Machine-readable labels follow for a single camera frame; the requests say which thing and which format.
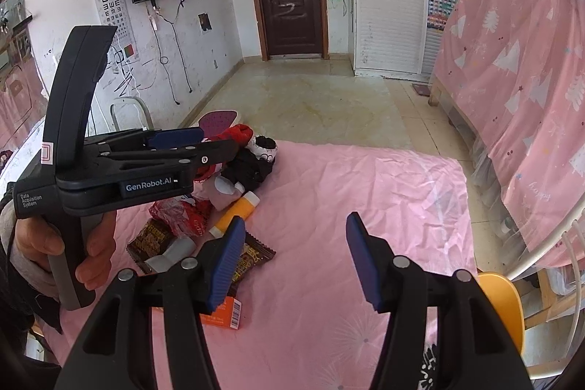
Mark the pink floral tablecloth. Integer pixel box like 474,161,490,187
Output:
41,139,478,390

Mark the orange plastic bucket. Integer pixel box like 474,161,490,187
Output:
475,272,525,354

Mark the grey paper cup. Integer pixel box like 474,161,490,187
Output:
144,237,202,274

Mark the orange box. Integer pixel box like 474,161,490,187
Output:
151,296,243,330

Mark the wall mirror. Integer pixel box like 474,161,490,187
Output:
0,0,49,153

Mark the red cloth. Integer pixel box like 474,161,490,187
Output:
194,124,254,183

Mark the colourful chart poster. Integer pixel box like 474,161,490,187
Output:
426,0,458,34

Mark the brown snack packet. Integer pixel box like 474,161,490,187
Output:
125,219,177,267
226,232,277,297

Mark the red plastic bag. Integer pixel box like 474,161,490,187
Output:
148,196,213,238

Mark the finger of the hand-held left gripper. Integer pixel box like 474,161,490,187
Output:
98,139,241,179
84,126,204,154

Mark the person's left hand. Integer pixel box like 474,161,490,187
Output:
16,212,117,291

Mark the pink white bottle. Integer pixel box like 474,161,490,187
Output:
203,173,248,210

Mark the purple dotted seat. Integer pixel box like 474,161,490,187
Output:
199,109,243,139

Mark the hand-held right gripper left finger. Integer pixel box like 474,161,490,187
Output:
55,216,248,390

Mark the black white plush cloth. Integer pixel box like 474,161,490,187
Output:
222,135,279,190

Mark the pink printed bed curtain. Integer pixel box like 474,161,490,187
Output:
432,0,585,267

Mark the yellow white bottle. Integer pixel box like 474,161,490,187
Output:
209,192,260,238

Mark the white metal chair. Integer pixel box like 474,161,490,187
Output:
506,189,585,382

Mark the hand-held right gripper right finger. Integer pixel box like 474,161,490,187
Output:
345,212,535,390

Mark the grey metal chair frame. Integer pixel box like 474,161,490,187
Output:
111,96,154,135

